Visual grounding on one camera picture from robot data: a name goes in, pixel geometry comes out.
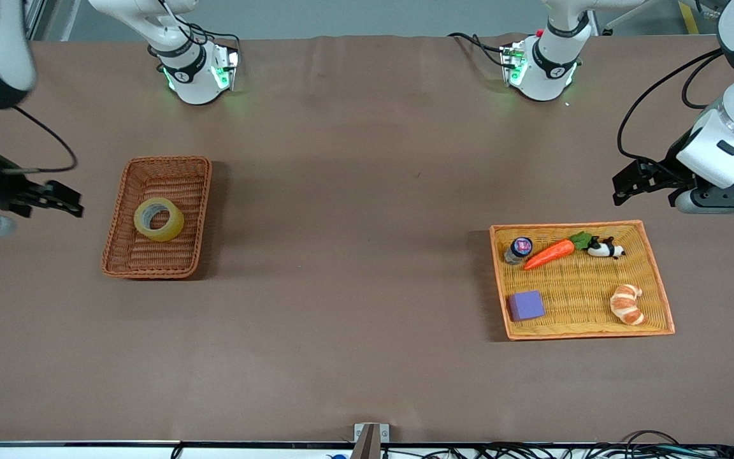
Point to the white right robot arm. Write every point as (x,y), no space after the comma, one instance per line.
(192,76)

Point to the purple cube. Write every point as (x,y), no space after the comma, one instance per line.
(526,306)

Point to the orange yellow wicker basket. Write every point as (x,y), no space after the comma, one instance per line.
(577,287)

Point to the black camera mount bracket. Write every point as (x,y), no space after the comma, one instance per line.
(724,194)

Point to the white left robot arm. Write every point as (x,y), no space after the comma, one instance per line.
(555,70)

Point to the orange toy carrot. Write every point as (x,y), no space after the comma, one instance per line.
(548,254)

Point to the toy croissant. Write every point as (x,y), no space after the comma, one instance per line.
(625,305)

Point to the black white panda toy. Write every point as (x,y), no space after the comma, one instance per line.
(603,248)

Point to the metal table edge bracket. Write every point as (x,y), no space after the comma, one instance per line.
(370,440)

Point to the aluminium frame profile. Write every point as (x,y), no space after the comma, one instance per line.
(34,19)

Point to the grey metal bar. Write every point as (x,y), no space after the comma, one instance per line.
(628,16)

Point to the small jar blue lid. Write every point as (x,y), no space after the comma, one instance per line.
(520,247)

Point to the brown wicker basket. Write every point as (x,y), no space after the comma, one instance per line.
(150,261)

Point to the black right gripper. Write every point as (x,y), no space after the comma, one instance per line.
(2,189)

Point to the yellow clear tape roll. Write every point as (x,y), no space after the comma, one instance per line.
(172,229)

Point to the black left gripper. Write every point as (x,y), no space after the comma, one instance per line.
(665,174)

